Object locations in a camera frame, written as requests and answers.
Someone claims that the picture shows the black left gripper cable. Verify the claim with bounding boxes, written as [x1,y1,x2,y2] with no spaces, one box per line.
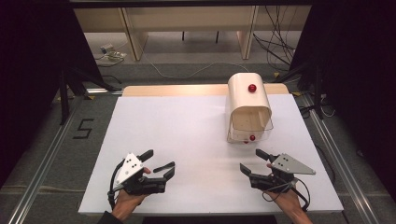
[106,160,126,210]

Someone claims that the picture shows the white table mat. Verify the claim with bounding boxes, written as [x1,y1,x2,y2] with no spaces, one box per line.
[78,93,344,216]

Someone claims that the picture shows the black curtain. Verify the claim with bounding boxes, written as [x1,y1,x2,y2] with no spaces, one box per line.
[0,0,106,188]
[289,0,396,200]

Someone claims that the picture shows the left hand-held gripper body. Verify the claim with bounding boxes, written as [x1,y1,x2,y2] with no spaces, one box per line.
[113,152,168,196]

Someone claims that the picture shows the beige wooden desk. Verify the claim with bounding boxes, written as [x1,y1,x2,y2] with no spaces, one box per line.
[74,5,313,62]

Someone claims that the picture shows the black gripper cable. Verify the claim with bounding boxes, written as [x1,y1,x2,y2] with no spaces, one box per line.
[106,160,126,210]
[262,177,312,213]

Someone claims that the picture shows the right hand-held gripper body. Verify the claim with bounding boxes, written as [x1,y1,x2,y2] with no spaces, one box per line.
[247,153,317,193]

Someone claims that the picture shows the person's left hand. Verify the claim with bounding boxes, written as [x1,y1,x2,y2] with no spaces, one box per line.
[111,167,152,222]

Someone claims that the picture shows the metal floor rail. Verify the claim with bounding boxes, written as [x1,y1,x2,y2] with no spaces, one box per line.
[301,92,381,224]
[7,96,82,224]

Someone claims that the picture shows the bundle of black cables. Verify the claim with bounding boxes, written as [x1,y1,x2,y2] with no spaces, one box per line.
[252,5,297,67]

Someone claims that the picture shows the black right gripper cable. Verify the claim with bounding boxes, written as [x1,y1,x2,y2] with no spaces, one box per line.
[262,177,312,213]

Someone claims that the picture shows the black tripod stand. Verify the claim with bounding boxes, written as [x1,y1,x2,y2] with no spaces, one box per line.
[276,61,326,121]
[57,66,123,126]

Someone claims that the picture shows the person's right hand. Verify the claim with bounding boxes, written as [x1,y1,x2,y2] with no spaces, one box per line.
[265,162,307,218]

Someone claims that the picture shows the white bread box red knobs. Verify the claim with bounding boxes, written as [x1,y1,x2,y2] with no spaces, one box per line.
[225,72,275,145]

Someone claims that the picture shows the white power strip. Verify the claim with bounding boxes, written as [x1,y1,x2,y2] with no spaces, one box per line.
[99,43,116,56]

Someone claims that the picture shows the white floor cable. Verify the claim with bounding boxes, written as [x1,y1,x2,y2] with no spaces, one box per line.
[141,51,250,80]

